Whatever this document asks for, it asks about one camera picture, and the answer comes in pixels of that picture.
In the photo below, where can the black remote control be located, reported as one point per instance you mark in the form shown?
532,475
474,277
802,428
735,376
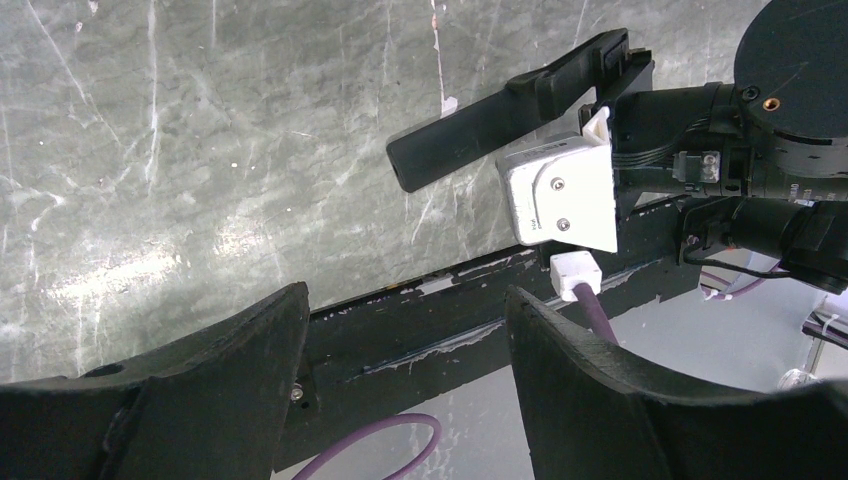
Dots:
442,147

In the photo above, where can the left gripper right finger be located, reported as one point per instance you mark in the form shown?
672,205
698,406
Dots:
594,410

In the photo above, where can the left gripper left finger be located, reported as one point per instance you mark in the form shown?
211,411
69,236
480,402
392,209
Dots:
210,405

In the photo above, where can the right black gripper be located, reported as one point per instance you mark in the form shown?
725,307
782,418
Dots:
618,74

